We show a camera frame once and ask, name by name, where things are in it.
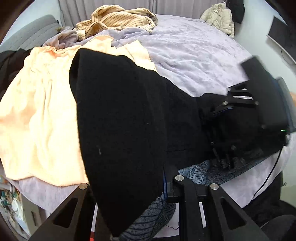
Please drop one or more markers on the black hanging jacket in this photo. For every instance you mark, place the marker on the black hanging jacket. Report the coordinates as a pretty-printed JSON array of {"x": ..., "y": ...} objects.
[{"x": 237, "y": 9}]

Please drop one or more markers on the grey mauve garment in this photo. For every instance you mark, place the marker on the grey mauve garment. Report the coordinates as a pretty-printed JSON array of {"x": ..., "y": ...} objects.
[{"x": 62, "y": 40}]

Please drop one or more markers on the tan striped garment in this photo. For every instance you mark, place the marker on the tan striped garment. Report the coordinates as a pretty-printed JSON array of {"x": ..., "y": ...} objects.
[{"x": 114, "y": 17}]

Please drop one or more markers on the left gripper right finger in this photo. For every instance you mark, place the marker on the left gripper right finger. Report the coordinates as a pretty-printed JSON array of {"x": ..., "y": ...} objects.
[{"x": 208, "y": 212}]

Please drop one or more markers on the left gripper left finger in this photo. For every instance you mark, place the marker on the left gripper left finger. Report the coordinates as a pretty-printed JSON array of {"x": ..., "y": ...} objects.
[{"x": 76, "y": 218}]

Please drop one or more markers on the black pants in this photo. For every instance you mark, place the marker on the black pants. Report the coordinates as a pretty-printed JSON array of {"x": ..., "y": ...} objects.
[{"x": 183, "y": 120}]

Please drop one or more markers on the grey padded headboard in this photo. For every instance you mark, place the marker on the grey padded headboard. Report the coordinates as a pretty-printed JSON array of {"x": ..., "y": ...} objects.
[{"x": 32, "y": 35}]

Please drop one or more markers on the lavender plush bed cover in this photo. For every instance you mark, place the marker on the lavender plush bed cover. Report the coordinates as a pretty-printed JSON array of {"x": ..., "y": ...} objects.
[{"x": 196, "y": 53}]

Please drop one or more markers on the blue grey patterned garment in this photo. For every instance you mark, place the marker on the blue grey patterned garment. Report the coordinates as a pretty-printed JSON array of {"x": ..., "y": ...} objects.
[{"x": 242, "y": 180}]

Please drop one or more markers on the grey pleated curtain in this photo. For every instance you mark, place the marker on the grey pleated curtain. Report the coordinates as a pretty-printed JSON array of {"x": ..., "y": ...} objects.
[{"x": 74, "y": 11}]

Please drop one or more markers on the cream puffer jacket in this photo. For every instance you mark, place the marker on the cream puffer jacket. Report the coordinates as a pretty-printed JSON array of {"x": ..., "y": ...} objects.
[{"x": 220, "y": 17}]

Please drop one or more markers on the black monitor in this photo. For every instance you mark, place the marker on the black monitor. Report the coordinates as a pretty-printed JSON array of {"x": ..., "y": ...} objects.
[{"x": 283, "y": 36}]

